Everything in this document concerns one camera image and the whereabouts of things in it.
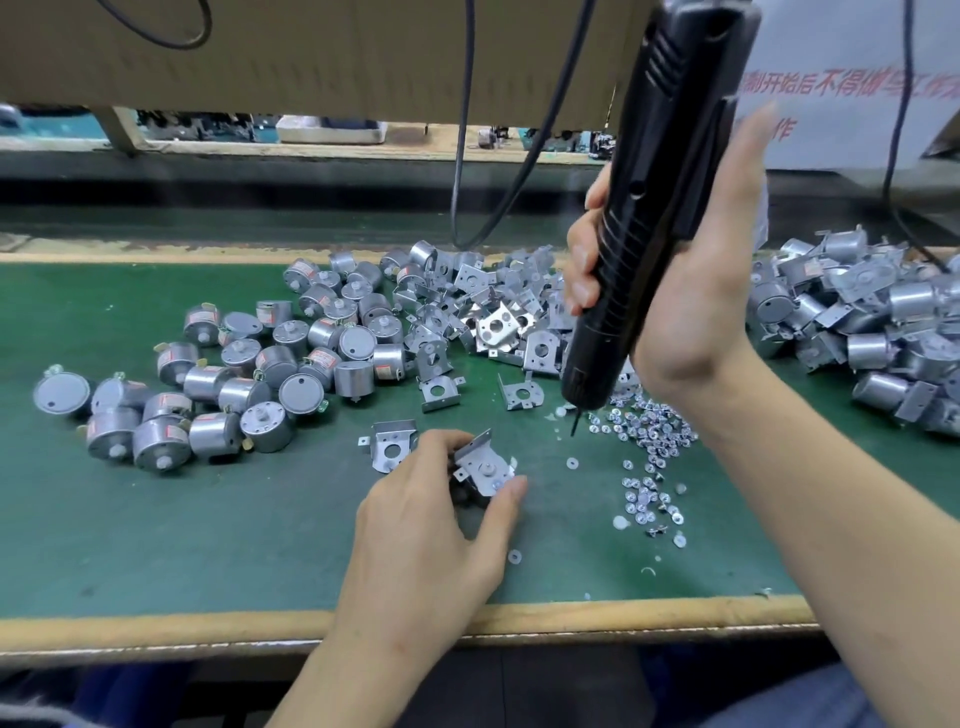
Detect person's left hand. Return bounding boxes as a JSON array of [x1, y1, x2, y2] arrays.
[[322, 430, 530, 665]]

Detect person's right hand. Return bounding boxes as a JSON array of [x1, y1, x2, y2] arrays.
[[562, 105, 782, 410]]

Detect black electric screwdriver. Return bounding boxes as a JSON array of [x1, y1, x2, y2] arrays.
[[559, 0, 764, 437]]

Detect silver round motor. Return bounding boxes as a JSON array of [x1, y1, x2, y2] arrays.
[[450, 457, 521, 506]]

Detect silver metal bracket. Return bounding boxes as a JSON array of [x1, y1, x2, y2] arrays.
[[450, 430, 519, 497], [357, 420, 422, 474]]

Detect pile of assembled motors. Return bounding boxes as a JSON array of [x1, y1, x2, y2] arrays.
[[747, 225, 960, 437]]

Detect pile of metal brackets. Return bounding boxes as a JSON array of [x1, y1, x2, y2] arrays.
[[285, 240, 579, 414]]

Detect pile of silver motors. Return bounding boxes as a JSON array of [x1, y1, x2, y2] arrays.
[[33, 255, 414, 474]]

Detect person's right forearm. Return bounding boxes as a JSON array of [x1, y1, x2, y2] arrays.
[[697, 357, 960, 728]]

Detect person's left forearm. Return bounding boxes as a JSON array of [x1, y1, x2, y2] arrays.
[[270, 615, 482, 728]]

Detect small clear plastic bag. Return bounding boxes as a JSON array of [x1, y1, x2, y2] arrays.
[[747, 172, 771, 254]]

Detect scatter of small silver screws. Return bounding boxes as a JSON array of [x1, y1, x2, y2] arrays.
[[507, 360, 699, 579]]

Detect white paper sign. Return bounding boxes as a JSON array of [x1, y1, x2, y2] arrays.
[[735, 0, 960, 170]]

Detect green bench mat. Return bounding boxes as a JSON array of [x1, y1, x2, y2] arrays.
[[0, 258, 960, 620]]

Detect grey blue trousers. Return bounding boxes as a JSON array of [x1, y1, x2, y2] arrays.
[[697, 660, 902, 728]]

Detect brown back panel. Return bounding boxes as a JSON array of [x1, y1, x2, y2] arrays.
[[0, 0, 662, 125]]

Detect black hanging cable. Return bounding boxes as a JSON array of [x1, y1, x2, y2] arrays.
[[450, 0, 479, 249], [457, 0, 599, 249]]

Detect black looped cable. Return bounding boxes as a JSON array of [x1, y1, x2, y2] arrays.
[[97, 0, 215, 50]]

